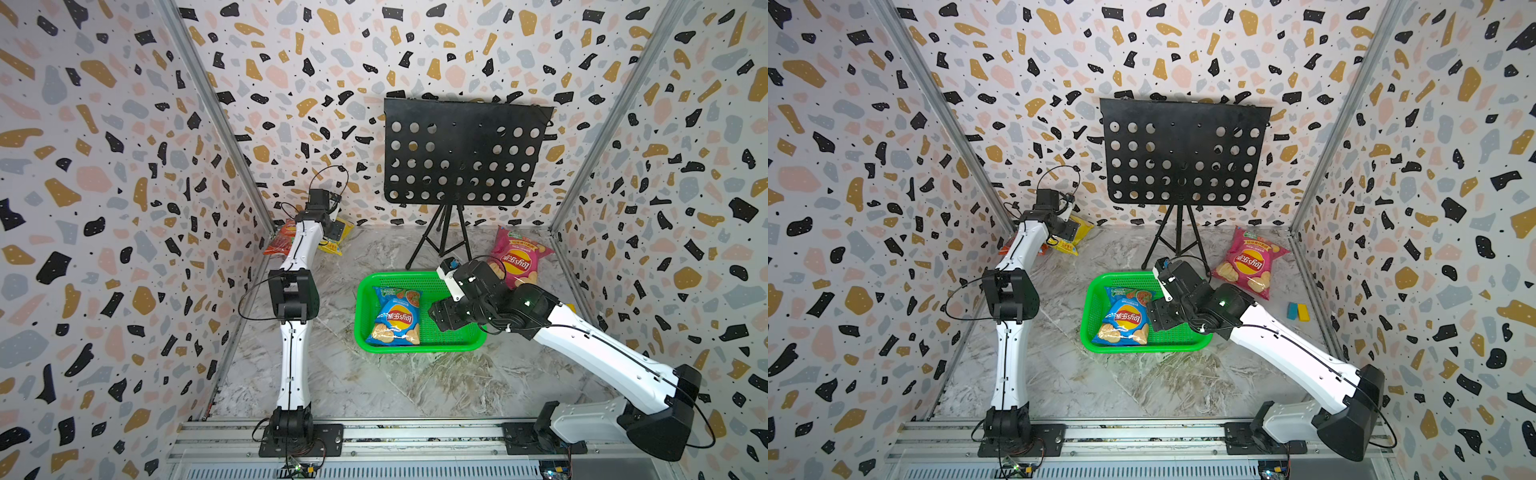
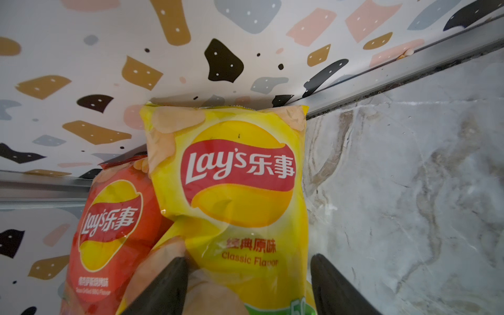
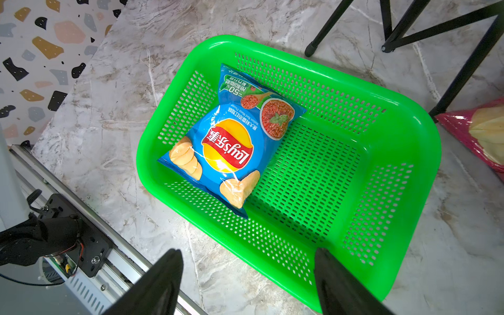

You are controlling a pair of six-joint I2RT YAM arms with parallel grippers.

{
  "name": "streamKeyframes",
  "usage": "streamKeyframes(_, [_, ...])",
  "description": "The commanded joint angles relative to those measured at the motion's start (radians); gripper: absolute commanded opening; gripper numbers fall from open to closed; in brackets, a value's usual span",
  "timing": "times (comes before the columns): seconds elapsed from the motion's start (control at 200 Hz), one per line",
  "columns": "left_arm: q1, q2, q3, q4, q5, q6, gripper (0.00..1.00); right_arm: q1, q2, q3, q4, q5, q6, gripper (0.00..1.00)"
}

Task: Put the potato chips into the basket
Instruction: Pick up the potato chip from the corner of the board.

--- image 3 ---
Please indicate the green plastic basket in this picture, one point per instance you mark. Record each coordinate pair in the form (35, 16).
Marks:
(351, 175)

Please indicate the pink chips bag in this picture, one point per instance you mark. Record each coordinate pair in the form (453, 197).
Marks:
(481, 130)

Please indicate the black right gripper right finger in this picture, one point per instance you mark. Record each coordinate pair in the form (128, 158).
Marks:
(339, 291)

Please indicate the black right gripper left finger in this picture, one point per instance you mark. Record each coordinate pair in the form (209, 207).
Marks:
(157, 291)

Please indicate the blue chips bag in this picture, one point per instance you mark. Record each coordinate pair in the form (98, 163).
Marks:
(226, 151)

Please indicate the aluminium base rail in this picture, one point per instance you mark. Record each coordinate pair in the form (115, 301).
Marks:
(118, 270)

